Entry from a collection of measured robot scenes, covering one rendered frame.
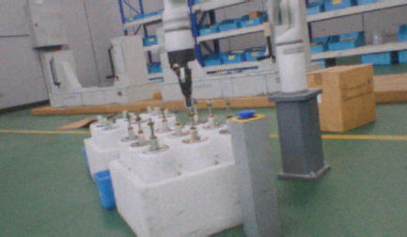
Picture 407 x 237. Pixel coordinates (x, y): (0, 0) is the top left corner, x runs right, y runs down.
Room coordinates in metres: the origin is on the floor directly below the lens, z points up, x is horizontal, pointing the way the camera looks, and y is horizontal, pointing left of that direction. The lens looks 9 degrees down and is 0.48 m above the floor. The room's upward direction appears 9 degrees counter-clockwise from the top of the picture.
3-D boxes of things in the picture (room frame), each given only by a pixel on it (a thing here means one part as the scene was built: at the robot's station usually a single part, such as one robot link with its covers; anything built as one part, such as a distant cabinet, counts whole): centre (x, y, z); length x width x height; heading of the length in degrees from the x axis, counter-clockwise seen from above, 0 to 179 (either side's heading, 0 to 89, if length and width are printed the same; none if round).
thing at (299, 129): (1.36, -0.33, 0.15); 0.15 x 0.15 x 0.30; 50
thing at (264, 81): (3.61, -0.34, 0.45); 1.45 x 0.57 x 0.74; 50
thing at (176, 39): (1.07, 0.05, 0.53); 0.11 x 0.09 x 0.06; 86
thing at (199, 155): (1.07, 0.03, 0.16); 0.10 x 0.10 x 0.18
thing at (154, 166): (1.02, 0.14, 0.16); 0.10 x 0.10 x 0.18
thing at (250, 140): (0.94, -0.11, 0.16); 0.07 x 0.07 x 0.31; 24
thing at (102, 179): (1.39, 0.27, 0.06); 0.30 x 0.11 x 0.12; 115
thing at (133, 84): (4.92, 1.22, 0.45); 1.61 x 0.57 x 0.74; 50
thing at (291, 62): (1.36, -0.33, 0.39); 0.09 x 0.09 x 0.17; 50
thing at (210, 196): (1.18, 0.08, 0.09); 0.39 x 0.39 x 0.18; 24
